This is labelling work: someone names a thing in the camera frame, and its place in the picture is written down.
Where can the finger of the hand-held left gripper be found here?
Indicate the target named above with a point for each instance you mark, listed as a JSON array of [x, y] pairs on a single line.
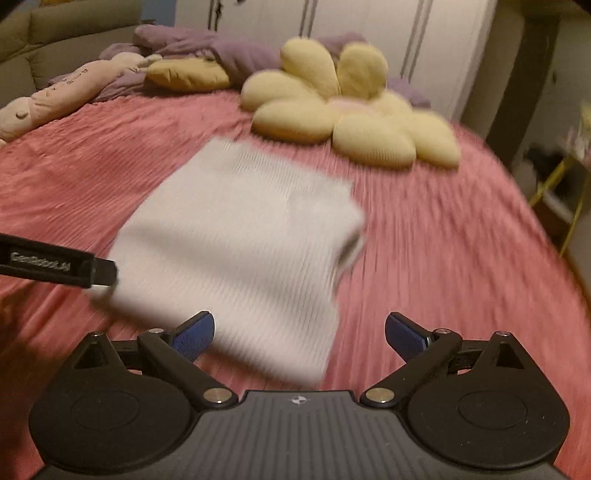
[[106, 272]]

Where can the purple blanket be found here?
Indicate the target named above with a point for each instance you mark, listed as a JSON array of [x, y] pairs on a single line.
[[240, 53]]

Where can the white wardrobe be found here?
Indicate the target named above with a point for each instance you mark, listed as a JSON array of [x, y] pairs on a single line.
[[369, 27]]

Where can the yellow flower-shaped pillow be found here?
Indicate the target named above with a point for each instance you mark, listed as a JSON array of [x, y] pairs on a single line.
[[355, 120]]

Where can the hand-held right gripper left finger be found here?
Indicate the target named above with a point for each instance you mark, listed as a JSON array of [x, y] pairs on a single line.
[[196, 339]]

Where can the long pale pink plush toy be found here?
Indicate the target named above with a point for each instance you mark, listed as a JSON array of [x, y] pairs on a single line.
[[60, 92]]

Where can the grey-green sofa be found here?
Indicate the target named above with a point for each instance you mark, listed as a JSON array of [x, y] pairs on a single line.
[[60, 37]]

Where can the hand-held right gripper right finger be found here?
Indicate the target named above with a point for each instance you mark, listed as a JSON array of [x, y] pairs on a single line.
[[406, 334]]

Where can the small yellow pillow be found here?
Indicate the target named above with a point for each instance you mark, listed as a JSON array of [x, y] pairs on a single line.
[[189, 74]]

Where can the white knit sweater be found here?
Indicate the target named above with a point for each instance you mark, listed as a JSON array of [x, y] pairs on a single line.
[[240, 249]]

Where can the pink ribbed bedspread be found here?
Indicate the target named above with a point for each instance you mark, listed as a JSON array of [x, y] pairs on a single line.
[[438, 258]]

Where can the yellow metal side table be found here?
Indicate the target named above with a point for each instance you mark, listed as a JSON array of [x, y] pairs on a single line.
[[561, 184]]

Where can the dark door frame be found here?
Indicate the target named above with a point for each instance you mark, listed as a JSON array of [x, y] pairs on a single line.
[[521, 69]]

